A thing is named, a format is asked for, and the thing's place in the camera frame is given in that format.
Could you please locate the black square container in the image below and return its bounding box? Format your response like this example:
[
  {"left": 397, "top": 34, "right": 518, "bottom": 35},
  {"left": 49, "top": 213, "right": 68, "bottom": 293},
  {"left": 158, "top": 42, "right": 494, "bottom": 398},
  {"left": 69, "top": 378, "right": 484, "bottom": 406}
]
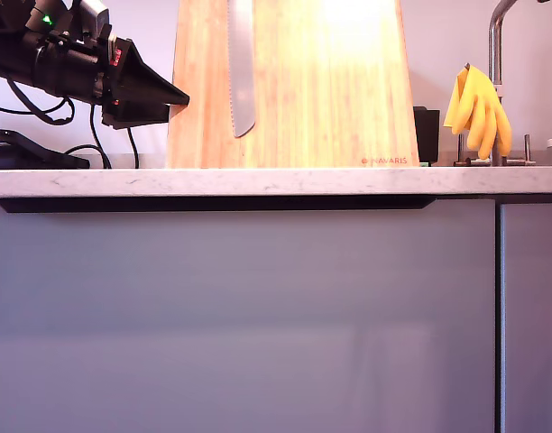
[{"left": 413, "top": 106, "right": 441, "bottom": 164}]

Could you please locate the yellow rubber glove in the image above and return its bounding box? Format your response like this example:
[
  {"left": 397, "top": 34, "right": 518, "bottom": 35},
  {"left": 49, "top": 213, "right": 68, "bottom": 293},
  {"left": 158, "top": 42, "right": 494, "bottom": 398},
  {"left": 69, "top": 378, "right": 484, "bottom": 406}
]
[{"left": 443, "top": 63, "right": 513, "bottom": 161}]

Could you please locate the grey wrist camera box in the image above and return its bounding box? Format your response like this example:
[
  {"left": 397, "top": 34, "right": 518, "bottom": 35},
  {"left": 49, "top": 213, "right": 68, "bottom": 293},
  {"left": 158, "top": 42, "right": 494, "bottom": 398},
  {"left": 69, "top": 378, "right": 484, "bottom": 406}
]
[{"left": 79, "top": 0, "right": 111, "bottom": 35}]

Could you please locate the wooden magnetic knife block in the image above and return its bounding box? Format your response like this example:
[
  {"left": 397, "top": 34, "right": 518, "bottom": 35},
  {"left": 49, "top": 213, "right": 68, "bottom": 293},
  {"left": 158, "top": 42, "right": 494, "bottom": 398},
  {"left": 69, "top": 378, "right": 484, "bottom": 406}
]
[{"left": 166, "top": 0, "right": 421, "bottom": 170}]

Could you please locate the black power cable with plug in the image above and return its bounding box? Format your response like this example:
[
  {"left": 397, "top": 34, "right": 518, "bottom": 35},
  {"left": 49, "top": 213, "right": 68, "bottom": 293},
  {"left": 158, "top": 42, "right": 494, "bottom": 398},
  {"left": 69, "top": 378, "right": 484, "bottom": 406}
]
[
  {"left": 63, "top": 104, "right": 114, "bottom": 170},
  {"left": 126, "top": 126, "right": 142, "bottom": 170}
]

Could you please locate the black contact grill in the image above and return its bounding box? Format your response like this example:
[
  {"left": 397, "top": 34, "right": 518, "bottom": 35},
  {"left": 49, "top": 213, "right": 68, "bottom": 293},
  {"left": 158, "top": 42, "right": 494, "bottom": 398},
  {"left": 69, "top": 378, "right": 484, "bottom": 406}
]
[{"left": 0, "top": 129, "right": 91, "bottom": 170}]

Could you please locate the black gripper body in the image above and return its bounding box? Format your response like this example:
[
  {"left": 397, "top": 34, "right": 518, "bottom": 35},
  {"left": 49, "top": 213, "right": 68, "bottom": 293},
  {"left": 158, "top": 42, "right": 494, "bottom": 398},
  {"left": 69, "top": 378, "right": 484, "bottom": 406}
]
[{"left": 39, "top": 34, "right": 114, "bottom": 124}]

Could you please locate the grey cabinet door front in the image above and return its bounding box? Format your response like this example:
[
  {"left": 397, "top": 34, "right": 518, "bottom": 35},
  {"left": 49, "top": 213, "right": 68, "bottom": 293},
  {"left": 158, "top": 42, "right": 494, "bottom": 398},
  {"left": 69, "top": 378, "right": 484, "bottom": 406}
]
[
  {"left": 500, "top": 203, "right": 552, "bottom": 433},
  {"left": 0, "top": 200, "right": 497, "bottom": 433}
]

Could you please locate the large serrated bread knife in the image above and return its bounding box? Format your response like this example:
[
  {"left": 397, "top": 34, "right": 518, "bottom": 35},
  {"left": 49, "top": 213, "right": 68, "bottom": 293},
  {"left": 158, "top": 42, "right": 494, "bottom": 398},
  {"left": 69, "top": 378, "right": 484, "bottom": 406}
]
[{"left": 227, "top": 0, "right": 257, "bottom": 139}]

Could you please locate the black cabinet handle rail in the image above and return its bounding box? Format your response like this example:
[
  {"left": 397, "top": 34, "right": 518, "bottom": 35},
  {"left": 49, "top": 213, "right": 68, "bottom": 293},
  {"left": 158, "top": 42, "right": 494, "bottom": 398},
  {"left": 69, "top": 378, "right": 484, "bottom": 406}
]
[{"left": 0, "top": 197, "right": 439, "bottom": 214}]

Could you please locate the chrome kitchen tap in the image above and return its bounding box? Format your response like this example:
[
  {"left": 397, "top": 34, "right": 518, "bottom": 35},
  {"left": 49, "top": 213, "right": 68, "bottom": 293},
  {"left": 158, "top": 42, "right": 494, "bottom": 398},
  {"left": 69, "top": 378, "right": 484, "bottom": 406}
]
[{"left": 487, "top": 0, "right": 552, "bottom": 168}]

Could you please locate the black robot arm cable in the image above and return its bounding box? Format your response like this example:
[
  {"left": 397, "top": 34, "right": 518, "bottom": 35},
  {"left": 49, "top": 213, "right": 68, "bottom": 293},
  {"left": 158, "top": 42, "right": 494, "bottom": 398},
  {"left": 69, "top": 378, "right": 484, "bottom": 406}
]
[
  {"left": 5, "top": 78, "right": 77, "bottom": 125},
  {"left": 0, "top": 95, "right": 74, "bottom": 116}
]

